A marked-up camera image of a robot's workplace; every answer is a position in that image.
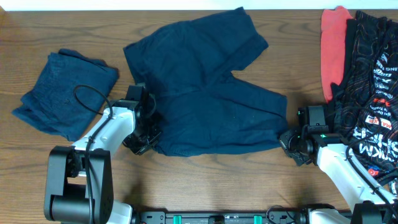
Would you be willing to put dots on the dark navy shorts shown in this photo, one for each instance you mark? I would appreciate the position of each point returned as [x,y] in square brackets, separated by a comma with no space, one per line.
[203,109]

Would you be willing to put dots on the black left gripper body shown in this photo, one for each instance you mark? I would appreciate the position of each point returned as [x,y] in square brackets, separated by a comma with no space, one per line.
[144,140]

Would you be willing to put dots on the navy blue garment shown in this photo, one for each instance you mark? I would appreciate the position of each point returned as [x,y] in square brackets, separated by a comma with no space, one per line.
[51,106]

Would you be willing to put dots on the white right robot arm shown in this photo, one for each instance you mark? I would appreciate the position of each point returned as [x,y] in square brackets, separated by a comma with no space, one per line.
[368,201]

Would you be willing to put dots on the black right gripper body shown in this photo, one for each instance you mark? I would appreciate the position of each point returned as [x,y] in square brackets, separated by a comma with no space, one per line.
[291,142]

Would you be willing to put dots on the red orange cloth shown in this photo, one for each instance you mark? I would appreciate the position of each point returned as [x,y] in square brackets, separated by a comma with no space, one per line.
[332,43]

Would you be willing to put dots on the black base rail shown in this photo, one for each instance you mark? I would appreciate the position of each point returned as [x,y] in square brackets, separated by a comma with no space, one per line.
[274,214]

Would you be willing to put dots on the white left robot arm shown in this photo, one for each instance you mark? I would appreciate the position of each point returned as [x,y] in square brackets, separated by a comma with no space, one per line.
[79,185]

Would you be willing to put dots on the black printed garment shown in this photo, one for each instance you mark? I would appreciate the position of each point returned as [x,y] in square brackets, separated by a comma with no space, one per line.
[366,99]

